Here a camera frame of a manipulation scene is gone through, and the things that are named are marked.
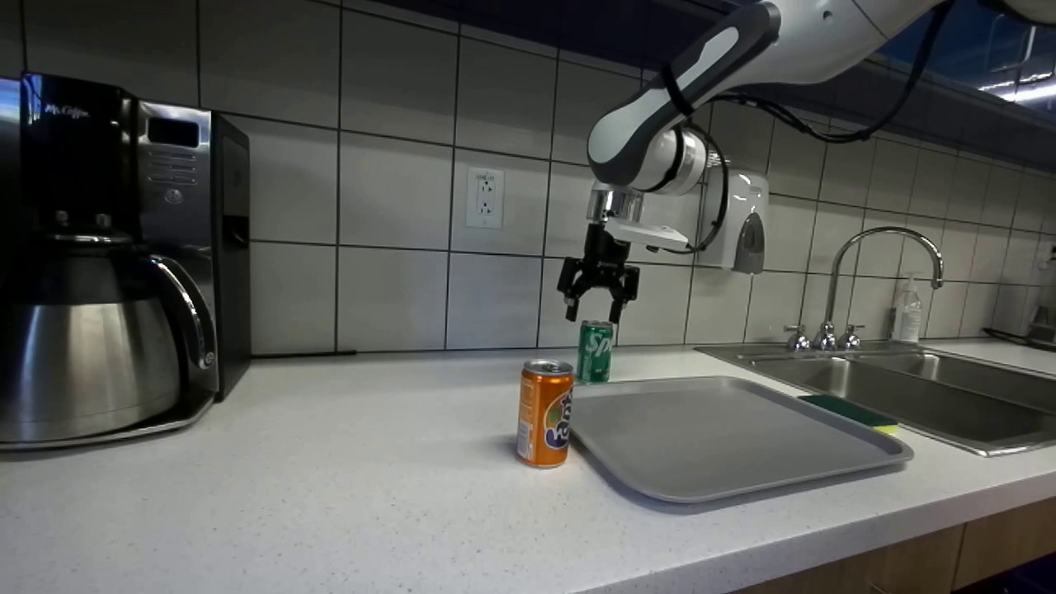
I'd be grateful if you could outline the green sponge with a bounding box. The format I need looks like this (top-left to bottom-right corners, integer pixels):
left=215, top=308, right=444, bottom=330
left=798, top=394, right=903, bottom=432

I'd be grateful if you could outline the white wall soap dispenser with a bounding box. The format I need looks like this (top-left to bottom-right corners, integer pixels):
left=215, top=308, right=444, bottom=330
left=695, top=165, right=773, bottom=279

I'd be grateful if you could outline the white wall power outlet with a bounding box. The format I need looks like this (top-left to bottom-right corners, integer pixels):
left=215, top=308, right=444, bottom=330
left=465, top=162, right=509, bottom=230

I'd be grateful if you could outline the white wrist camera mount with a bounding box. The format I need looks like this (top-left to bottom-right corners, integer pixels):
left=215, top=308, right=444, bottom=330
left=600, top=212, right=707, bottom=258

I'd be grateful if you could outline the stainless steel double sink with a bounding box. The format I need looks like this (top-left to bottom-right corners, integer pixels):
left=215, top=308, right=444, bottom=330
left=695, top=339, right=1056, bottom=458

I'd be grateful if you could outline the black coffee maker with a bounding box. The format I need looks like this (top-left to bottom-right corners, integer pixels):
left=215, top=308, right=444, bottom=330
left=0, top=71, right=253, bottom=455

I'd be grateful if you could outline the orange soda can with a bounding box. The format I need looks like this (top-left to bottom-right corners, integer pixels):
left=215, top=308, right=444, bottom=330
left=516, top=357, right=579, bottom=472

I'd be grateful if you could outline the chrome gooseneck faucet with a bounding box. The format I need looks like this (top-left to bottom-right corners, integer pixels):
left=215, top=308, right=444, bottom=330
left=823, top=226, right=949, bottom=355

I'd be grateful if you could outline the wooden base cabinet front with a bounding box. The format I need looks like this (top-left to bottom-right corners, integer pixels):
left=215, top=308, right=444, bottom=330
left=736, top=493, right=1056, bottom=594

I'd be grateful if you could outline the clear soap bottle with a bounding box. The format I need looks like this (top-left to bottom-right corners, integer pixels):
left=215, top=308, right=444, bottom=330
left=888, top=279, right=931, bottom=346

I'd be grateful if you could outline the green soda can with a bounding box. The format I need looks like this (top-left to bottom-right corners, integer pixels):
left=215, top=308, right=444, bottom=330
left=579, top=316, right=620, bottom=388

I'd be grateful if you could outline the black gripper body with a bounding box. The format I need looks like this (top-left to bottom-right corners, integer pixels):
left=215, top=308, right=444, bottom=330
left=581, top=223, right=633, bottom=290

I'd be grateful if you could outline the stainless steel carafe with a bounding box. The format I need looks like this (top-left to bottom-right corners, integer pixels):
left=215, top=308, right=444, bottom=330
left=0, top=235, right=220, bottom=450

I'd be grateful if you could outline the grey plastic tray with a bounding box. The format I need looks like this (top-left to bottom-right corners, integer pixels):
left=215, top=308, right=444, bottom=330
left=565, top=373, right=919, bottom=509

